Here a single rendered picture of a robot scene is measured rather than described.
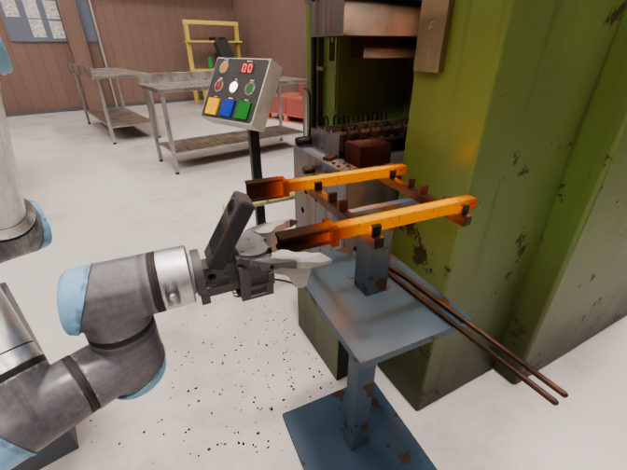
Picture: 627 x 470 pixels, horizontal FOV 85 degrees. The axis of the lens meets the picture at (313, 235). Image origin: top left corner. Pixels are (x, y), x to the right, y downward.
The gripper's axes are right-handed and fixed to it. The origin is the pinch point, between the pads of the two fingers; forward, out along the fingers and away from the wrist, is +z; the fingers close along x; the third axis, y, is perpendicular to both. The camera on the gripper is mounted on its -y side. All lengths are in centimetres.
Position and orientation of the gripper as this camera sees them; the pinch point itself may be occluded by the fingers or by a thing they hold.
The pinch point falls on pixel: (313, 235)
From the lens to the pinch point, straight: 58.0
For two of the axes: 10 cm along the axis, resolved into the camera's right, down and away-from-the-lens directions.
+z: 9.1, -2.0, 3.6
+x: 4.1, 4.4, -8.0
